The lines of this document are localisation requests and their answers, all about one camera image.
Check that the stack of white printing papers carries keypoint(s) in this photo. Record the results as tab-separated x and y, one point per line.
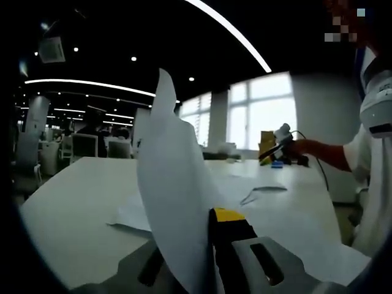
131	214

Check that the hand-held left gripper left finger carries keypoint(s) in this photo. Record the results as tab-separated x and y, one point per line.
128	275

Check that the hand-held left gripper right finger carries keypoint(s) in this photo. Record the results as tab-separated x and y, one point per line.
245	260

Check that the white printing paper sheet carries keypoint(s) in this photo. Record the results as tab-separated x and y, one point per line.
171	168

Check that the white mesh office chair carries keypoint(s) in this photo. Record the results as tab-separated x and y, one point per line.
119	150
84	145

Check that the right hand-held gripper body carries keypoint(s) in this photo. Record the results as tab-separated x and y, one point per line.
283	131

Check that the small blue box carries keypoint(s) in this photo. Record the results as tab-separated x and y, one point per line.
277	164

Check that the ceiling air vent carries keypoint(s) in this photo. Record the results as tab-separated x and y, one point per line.
52	49

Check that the white table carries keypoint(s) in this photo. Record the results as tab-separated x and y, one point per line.
76	199

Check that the brown cardboard box stack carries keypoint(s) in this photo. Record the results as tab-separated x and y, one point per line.
267	141

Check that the person's right hand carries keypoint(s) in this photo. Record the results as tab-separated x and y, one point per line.
295	148

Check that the white grey chest device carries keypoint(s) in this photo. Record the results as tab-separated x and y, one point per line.
376	104

